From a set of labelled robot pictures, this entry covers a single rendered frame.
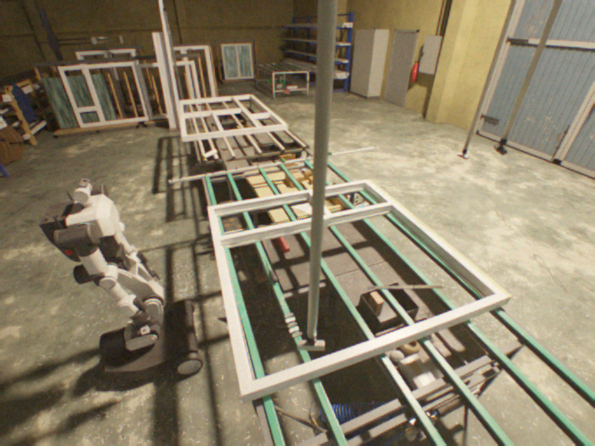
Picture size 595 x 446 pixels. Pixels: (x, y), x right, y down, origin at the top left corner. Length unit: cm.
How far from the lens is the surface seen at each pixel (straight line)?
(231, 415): 230
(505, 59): 801
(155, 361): 244
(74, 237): 161
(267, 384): 131
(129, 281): 199
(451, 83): 870
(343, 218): 220
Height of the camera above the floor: 212
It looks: 35 degrees down
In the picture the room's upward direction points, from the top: straight up
